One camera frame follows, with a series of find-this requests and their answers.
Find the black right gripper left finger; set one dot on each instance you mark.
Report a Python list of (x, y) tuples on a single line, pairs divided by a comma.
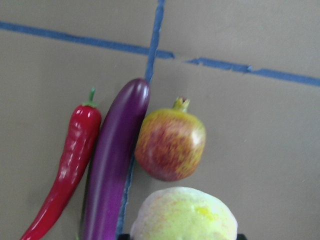
[(124, 236)]

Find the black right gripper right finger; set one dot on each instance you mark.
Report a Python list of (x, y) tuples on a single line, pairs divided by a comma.
[(241, 237)]

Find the green pink peach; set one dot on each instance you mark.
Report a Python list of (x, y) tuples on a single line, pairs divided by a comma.
[(183, 213)]

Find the purple eggplant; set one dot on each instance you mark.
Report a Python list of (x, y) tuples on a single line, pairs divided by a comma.
[(111, 161)]

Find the red yellow pomegranate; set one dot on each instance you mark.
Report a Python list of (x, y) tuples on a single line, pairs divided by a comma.
[(171, 142)]

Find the red chili pepper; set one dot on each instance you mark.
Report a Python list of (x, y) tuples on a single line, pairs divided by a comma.
[(83, 130)]

